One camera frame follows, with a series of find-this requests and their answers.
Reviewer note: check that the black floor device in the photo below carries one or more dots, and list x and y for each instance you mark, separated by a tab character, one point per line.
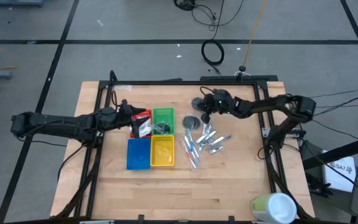
183	3

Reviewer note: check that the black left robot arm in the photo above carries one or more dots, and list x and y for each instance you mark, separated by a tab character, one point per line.
57	126

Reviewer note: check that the black table clamp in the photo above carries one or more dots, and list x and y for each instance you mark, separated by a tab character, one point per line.
231	217
140	217

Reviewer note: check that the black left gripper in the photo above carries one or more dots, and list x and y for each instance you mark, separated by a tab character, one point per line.
124	115

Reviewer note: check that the black metal bar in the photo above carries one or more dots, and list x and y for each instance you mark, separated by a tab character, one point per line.
337	153

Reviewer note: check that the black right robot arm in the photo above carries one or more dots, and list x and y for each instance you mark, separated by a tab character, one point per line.
259	105

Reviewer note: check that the white-lidded green wipes canister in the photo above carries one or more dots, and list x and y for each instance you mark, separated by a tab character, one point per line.
275	208

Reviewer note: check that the red toothbrush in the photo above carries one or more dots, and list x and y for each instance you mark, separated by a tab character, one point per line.
188	154

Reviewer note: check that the green plastic basket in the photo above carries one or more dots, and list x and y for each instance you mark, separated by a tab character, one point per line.
163	115

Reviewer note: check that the blue plastic basket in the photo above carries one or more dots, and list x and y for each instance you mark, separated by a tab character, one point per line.
138	154

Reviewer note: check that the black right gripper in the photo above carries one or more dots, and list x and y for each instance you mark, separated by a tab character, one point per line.
222	101

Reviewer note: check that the small black knob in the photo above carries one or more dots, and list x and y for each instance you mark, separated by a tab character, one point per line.
242	68

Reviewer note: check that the red plastic basket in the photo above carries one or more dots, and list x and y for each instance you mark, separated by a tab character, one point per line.
148	111

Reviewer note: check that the clear tape piece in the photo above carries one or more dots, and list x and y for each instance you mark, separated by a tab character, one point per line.
123	88

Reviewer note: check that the white cardboard box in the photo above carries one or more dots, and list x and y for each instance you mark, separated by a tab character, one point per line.
340	169

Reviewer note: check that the yellow plastic basket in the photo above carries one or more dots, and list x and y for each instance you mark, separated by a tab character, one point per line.
162	151

